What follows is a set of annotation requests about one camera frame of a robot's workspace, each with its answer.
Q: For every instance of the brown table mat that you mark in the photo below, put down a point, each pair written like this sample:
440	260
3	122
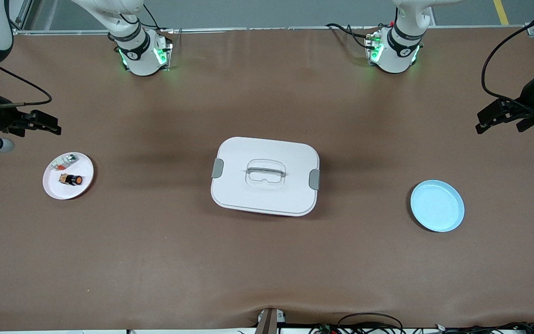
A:
155	255

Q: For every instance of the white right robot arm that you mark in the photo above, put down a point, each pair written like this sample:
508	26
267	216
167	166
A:
132	46

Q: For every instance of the white lidded storage box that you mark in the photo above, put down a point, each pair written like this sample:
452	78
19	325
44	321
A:
267	195

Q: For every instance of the pink round plate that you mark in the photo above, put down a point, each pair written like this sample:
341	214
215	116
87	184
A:
70	191

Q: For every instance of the brown and white bracket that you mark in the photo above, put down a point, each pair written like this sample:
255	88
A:
267	322

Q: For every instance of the light blue round plate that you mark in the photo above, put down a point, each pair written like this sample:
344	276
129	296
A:
436	206

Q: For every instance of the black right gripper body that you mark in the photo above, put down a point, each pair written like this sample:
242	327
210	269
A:
3	119

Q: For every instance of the orange push-button switch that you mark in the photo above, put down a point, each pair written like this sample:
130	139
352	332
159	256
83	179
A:
71	179

